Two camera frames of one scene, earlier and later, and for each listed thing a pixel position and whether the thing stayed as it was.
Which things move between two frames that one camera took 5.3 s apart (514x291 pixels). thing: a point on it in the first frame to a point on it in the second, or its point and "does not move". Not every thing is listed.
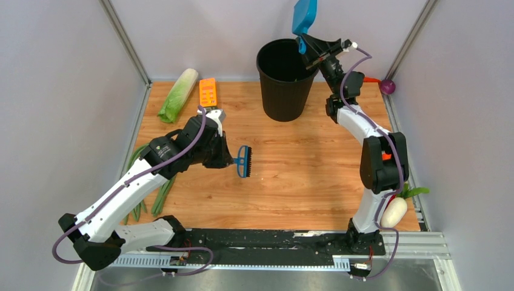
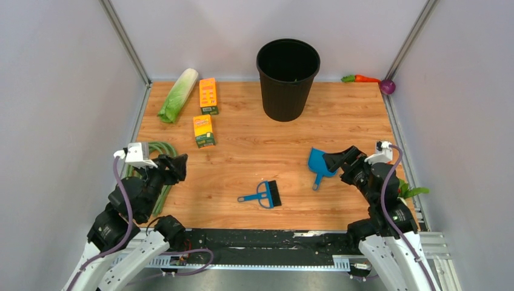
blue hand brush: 244,161 to 267,195
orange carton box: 207,92 does not move
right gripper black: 316,48 to 334,160
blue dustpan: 303,16 to 317,163
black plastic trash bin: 286,79 does not move
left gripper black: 225,157 to 179,165
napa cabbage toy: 177,95 does not move
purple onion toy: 387,86 does not move
